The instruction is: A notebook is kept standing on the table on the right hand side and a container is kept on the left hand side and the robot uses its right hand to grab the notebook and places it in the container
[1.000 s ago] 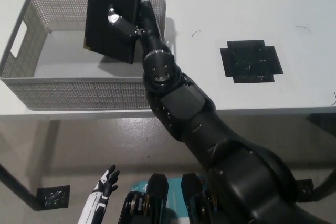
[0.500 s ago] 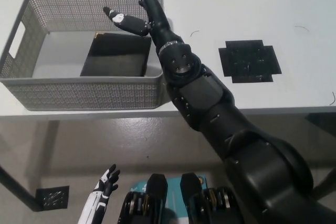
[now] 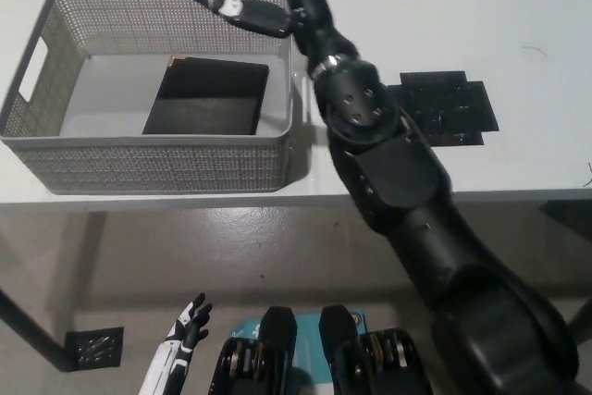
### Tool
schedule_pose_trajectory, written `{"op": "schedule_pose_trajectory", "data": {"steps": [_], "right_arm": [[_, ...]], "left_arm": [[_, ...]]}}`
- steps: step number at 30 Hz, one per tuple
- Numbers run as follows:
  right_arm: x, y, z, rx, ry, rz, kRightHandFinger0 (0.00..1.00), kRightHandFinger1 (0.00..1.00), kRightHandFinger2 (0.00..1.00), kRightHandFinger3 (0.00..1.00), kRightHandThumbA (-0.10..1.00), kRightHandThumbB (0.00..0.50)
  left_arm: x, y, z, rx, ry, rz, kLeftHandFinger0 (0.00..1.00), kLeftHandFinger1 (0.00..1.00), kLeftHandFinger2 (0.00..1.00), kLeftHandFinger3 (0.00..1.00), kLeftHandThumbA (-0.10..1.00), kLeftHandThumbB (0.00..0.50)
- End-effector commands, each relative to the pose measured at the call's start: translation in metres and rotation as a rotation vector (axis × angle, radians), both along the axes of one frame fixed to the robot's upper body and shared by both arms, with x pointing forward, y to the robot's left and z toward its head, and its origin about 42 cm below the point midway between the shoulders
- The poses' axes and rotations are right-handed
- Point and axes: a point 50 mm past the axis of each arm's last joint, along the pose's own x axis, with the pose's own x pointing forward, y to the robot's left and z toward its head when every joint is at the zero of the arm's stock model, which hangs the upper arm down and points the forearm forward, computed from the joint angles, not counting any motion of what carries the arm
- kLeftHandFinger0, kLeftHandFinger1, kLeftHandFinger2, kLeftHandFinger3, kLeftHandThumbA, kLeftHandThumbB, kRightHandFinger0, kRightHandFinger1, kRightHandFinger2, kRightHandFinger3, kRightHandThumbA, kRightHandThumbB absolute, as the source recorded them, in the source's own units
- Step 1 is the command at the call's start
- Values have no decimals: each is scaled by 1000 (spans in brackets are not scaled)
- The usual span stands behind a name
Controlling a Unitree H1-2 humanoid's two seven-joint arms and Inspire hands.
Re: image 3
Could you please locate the black table foot plate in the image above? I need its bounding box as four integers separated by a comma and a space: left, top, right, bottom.
63, 326, 126, 372

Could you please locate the black tape patch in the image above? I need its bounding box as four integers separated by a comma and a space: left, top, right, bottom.
398, 69, 500, 147

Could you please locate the white table leg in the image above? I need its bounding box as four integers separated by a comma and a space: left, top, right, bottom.
68, 212, 110, 331

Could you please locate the black left robot leg block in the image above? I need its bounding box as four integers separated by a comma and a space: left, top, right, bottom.
208, 305, 298, 395

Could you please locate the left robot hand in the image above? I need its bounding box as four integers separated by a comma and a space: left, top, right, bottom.
138, 292, 215, 395

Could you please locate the grey perforated plastic basket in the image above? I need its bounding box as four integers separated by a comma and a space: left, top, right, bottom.
0, 0, 308, 196

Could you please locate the black right robot leg block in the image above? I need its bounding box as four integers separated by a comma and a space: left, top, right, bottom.
318, 304, 434, 395

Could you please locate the black notebook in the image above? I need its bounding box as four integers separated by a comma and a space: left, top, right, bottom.
140, 56, 271, 136

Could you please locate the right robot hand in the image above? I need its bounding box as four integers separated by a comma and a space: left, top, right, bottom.
191, 0, 361, 80

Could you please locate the black robot leg block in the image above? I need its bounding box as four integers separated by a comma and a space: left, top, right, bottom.
318, 304, 434, 395
208, 305, 298, 395

